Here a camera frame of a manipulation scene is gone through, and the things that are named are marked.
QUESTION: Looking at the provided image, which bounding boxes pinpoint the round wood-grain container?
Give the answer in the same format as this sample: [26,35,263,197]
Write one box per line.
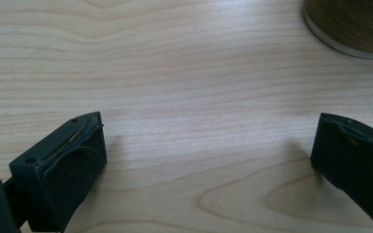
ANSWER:
[301,0,373,60]

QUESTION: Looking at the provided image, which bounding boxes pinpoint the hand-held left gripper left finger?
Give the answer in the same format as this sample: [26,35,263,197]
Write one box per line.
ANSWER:
[8,111,108,233]

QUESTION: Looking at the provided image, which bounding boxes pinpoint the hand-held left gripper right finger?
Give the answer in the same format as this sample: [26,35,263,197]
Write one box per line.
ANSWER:
[310,112,373,233]

